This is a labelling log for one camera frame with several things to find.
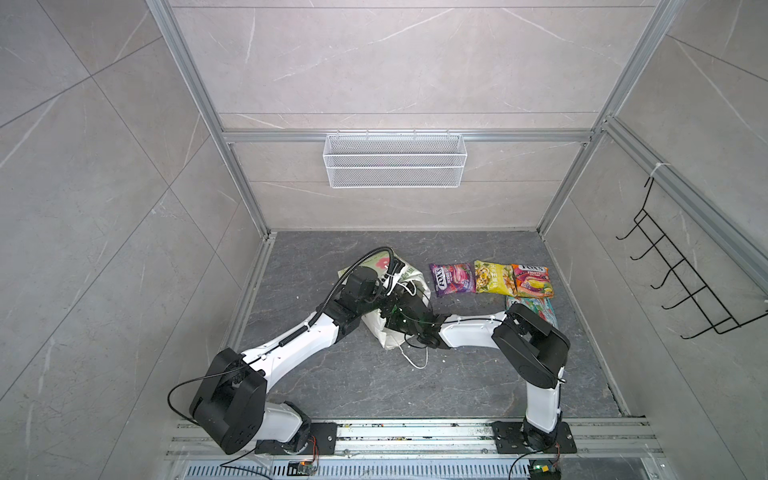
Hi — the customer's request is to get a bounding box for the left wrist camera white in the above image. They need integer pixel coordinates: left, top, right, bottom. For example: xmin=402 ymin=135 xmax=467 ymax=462
xmin=383 ymin=255 xmax=408 ymax=291

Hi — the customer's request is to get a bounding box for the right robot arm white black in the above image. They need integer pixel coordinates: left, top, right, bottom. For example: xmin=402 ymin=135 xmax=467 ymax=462
xmin=396 ymin=303 xmax=570 ymax=451

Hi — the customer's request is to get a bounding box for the Fox's fruits candy packet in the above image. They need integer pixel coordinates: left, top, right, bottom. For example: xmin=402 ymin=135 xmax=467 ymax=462
xmin=512 ymin=264 xmax=554 ymax=299

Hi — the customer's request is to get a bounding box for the yellow green snack packet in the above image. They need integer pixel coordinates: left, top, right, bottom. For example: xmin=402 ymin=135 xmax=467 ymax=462
xmin=474 ymin=260 xmax=517 ymax=296

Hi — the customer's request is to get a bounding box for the teal cherry mint packet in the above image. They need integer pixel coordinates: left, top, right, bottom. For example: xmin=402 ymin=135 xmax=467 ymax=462
xmin=505 ymin=296 xmax=558 ymax=327

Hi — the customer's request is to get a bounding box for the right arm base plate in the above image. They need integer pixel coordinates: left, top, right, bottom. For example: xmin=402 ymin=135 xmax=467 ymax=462
xmin=490 ymin=420 xmax=577 ymax=455

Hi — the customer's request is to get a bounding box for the white wire mesh basket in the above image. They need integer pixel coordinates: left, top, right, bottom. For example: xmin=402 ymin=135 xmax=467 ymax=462
xmin=323 ymin=133 xmax=468 ymax=189

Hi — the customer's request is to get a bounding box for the black wire hook rack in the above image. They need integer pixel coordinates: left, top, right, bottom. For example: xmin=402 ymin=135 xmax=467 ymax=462
xmin=615 ymin=178 xmax=767 ymax=341

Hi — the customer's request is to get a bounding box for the purple Fox's berries packet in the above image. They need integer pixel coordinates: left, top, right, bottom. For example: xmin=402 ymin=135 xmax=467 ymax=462
xmin=429 ymin=263 xmax=476 ymax=297

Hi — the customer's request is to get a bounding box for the aluminium rail frame front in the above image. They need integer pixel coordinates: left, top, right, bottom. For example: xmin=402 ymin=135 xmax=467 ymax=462
xmin=158 ymin=417 xmax=676 ymax=479

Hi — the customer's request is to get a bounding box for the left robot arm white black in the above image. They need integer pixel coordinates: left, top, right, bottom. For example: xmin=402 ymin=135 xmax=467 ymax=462
xmin=167 ymin=246 xmax=402 ymax=455

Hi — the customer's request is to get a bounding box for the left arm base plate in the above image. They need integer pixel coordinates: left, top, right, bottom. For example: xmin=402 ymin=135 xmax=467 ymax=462
xmin=255 ymin=422 xmax=338 ymax=455

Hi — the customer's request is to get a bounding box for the white paper gift bag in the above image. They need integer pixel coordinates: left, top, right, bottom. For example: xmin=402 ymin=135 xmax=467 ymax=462
xmin=323 ymin=246 xmax=434 ymax=349

